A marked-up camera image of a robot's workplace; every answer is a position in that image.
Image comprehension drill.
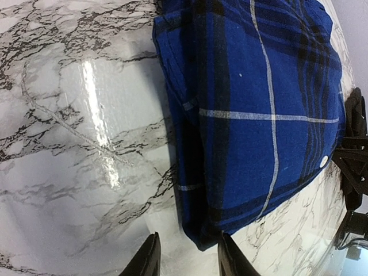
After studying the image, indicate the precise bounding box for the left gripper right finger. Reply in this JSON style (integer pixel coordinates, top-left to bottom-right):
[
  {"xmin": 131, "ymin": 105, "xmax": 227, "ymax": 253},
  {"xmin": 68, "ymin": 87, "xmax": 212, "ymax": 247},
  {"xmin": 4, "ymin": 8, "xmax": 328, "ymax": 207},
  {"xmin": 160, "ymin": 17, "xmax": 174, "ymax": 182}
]
[{"xmin": 217, "ymin": 233, "xmax": 260, "ymax": 276}]

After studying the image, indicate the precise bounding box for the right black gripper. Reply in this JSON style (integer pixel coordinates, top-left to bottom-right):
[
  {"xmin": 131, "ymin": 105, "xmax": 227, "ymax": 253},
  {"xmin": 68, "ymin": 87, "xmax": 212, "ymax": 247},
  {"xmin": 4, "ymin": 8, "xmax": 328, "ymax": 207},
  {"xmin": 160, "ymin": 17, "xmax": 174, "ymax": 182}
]
[{"xmin": 332, "ymin": 87, "xmax": 367, "ymax": 210}]

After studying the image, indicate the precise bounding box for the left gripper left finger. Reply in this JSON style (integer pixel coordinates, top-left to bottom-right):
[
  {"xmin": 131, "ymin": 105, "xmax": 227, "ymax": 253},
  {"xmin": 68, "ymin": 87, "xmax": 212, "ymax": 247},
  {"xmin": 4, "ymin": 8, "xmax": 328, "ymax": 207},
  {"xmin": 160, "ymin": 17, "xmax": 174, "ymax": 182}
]
[{"xmin": 119, "ymin": 232, "xmax": 161, "ymax": 276}]

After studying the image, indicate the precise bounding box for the blue plaid long sleeve shirt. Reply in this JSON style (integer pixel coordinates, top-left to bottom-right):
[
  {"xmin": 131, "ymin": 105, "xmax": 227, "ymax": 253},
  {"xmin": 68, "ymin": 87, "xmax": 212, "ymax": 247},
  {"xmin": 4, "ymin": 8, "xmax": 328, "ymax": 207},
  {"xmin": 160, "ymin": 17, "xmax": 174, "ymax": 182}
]
[{"xmin": 152, "ymin": 1, "xmax": 346, "ymax": 251}]

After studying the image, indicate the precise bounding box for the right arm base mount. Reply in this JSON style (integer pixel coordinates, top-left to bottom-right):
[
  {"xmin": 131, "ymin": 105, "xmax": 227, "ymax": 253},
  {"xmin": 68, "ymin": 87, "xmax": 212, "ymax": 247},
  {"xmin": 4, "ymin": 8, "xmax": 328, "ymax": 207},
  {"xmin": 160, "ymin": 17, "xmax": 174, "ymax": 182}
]
[{"xmin": 334, "ymin": 211, "xmax": 367, "ymax": 261}]

